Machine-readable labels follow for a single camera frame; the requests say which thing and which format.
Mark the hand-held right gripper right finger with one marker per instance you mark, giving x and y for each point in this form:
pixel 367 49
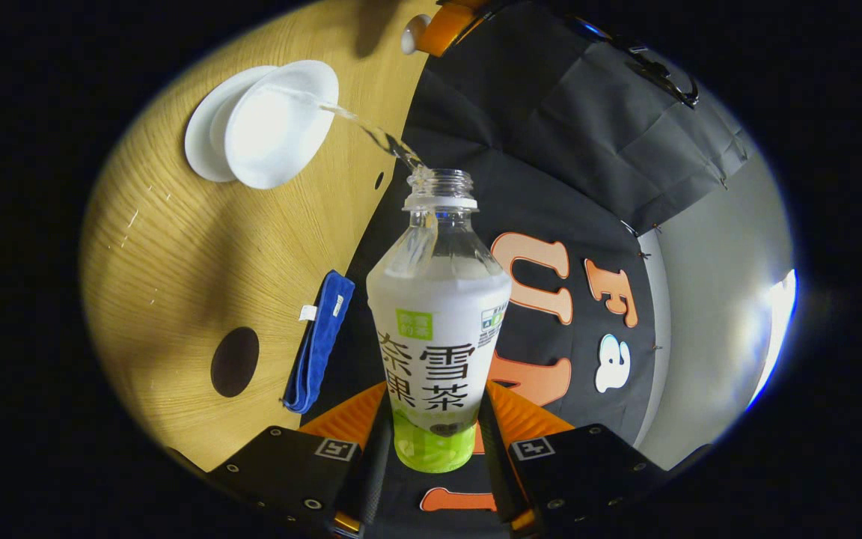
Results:
pixel 494 471

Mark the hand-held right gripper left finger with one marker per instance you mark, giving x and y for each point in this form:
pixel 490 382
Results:
pixel 375 471

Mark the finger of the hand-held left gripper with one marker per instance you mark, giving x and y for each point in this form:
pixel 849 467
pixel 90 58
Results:
pixel 450 26

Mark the green white water bottle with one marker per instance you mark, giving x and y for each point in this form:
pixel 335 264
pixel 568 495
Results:
pixel 438 329

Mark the dark brown round coaster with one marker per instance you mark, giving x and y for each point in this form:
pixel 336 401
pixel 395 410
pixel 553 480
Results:
pixel 235 362

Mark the white teacup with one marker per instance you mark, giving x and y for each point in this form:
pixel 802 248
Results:
pixel 274 135

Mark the blue towel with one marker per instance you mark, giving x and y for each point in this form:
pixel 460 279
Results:
pixel 320 344

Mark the black backdrop stand clamp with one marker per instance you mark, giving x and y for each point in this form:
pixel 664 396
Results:
pixel 655 71

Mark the white saucer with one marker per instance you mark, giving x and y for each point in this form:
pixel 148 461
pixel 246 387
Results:
pixel 203 142

